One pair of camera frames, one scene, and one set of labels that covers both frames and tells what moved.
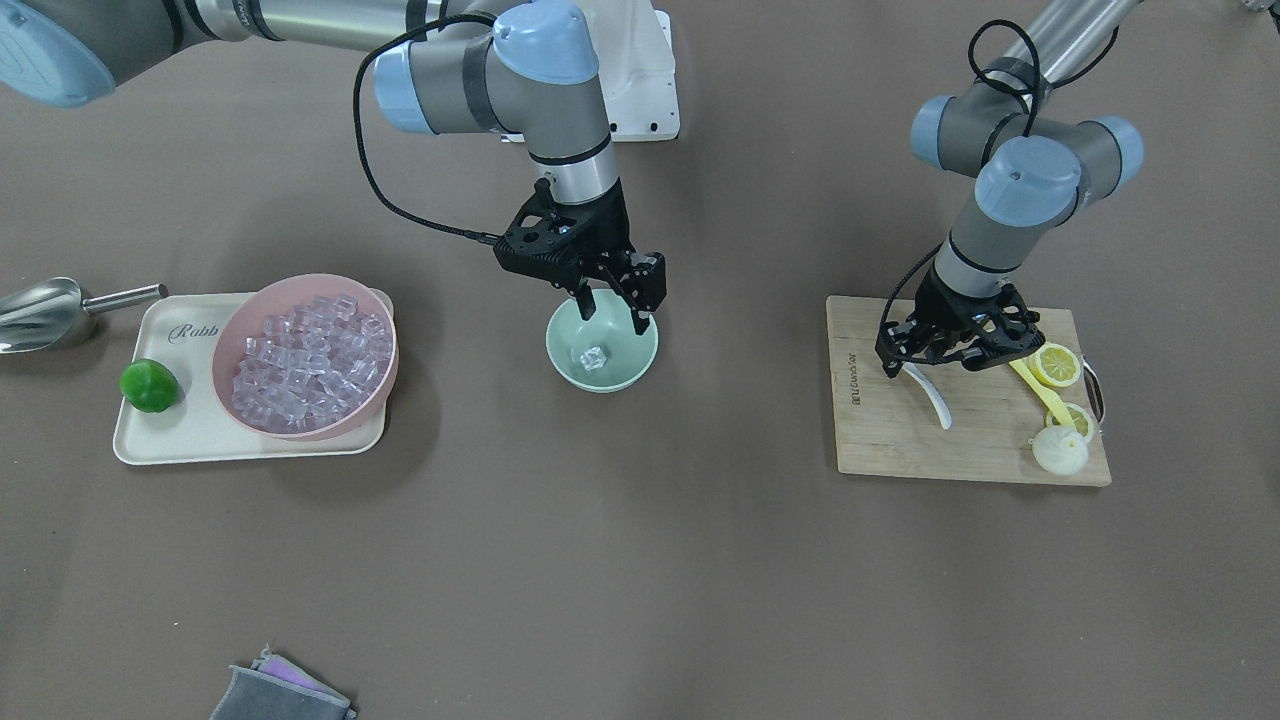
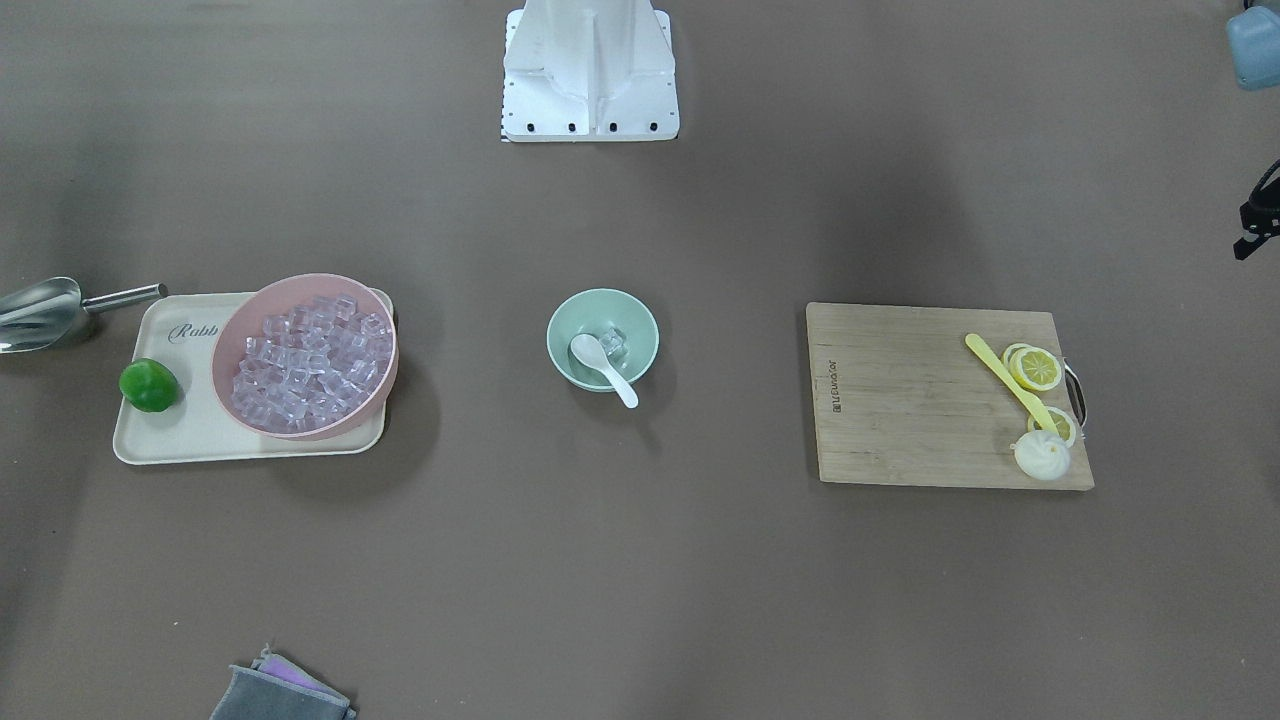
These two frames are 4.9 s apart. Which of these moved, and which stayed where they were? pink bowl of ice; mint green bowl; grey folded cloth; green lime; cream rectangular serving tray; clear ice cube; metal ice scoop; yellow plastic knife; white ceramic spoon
Moved: white ceramic spoon; yellow plastic knife; clear ice cube
Stayed: pink bowl of ice; mint green bowl; cream rectangular serving tray; metal ice scoop; grey folded cloth; green lime
